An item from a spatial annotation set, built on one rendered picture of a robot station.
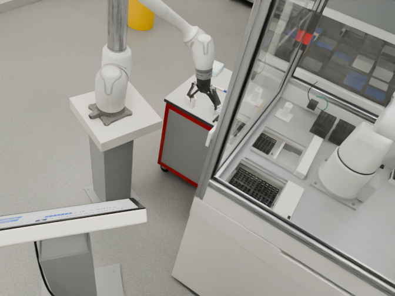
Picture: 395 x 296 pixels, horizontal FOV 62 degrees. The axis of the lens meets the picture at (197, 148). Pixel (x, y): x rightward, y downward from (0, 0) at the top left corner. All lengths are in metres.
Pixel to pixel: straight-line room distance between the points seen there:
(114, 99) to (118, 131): 0.18
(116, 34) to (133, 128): 0.49
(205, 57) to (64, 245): 1.01
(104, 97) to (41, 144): 1.28
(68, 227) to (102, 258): 1.26
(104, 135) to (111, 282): 0.92
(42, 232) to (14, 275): 1.30
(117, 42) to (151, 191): 1.22
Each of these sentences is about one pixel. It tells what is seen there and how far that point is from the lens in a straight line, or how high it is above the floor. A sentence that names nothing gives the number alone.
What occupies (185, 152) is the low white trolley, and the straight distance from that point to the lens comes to 2.35.
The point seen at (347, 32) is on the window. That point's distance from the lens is 0.87.
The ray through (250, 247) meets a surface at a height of 0.83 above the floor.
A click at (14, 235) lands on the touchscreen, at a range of 1.08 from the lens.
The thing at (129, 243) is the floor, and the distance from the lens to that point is 2.34.
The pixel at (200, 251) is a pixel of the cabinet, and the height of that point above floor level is 0.55.
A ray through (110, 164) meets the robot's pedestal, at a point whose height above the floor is 0.50.
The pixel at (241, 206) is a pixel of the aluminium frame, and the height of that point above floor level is 1.06.
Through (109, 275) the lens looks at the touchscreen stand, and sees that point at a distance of 2.22.
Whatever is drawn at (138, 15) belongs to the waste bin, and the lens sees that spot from 4.34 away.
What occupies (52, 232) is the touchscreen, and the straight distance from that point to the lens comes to 1.07.
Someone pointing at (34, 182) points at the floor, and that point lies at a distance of 2.68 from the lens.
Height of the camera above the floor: 2.10
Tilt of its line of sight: 46 degrees down
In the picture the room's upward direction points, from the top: 15 degrees clockwise
